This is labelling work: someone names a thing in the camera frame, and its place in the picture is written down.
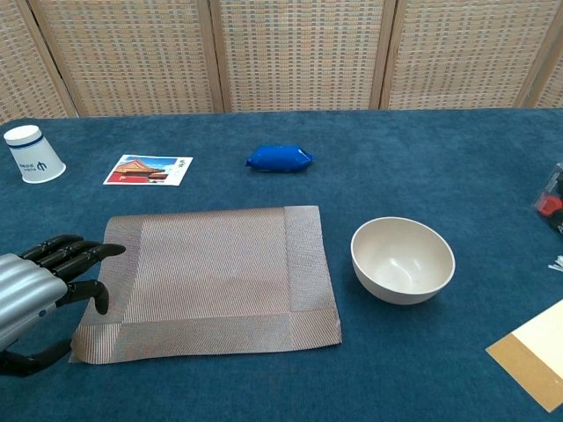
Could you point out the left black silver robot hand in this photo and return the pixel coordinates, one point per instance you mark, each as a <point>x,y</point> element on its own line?
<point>26,290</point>

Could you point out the grey woven placemat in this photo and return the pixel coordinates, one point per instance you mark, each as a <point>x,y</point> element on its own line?
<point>211,281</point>

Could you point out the white bowl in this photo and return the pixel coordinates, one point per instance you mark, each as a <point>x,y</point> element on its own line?
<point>402,264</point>

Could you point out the white paper cup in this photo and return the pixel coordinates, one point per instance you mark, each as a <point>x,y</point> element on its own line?
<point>35,158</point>

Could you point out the red palace postcard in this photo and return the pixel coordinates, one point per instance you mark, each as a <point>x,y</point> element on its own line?
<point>147,170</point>

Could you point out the blue foil packet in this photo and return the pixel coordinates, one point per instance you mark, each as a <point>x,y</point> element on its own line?
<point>279,159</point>

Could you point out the bamboo folding screen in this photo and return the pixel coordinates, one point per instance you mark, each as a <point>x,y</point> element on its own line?
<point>299,53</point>

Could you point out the blue felt table cover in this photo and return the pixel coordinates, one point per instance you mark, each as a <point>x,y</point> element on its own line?
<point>396,154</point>

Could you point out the white and brown card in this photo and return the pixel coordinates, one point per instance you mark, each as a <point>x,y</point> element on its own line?
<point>534,356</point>

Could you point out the red black object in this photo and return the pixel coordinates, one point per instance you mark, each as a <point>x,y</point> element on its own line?
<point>552,202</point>

